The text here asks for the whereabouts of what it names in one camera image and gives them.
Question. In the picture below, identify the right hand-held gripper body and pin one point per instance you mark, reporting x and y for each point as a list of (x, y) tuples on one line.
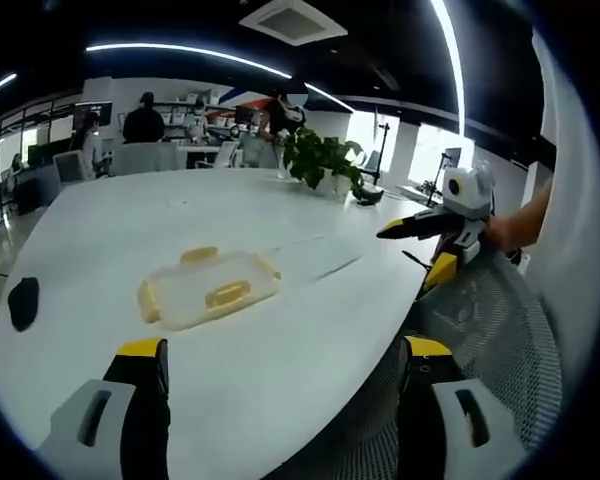
[(472, 192)]

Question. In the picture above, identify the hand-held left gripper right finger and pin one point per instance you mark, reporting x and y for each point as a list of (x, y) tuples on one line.
[(430, 415)]

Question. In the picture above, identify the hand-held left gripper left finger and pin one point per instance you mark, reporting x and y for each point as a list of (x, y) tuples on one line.
[(105, 425)]

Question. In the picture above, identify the clear plastic lid yellow buckles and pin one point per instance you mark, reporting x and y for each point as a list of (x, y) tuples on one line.
[(210, 290)]

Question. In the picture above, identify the person's right hand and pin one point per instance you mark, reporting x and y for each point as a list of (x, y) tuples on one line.
[(497, 232)]

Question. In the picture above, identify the small black object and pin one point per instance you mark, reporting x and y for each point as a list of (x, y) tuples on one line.
[(369, 196)]

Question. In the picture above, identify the black tripod stand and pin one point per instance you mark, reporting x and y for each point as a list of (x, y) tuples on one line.
[(382, 150)]

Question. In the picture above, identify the grey mesh office chair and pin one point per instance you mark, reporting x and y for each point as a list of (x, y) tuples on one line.
[(485, 350)]

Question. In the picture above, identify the green potted plant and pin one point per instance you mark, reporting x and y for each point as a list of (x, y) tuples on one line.
[(325, 160)]

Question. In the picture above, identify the curved ceiling strip light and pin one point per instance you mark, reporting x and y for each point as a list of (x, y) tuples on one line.
[(452, 55)]

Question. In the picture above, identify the black computer mouse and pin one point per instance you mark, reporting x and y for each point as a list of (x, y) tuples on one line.
[(23, 302)]

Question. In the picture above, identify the ceiling air vent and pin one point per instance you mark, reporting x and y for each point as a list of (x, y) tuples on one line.
[(294, 20)]

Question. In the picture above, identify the long ceiling strip light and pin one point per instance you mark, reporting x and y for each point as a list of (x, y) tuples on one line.
[(180, 50)]

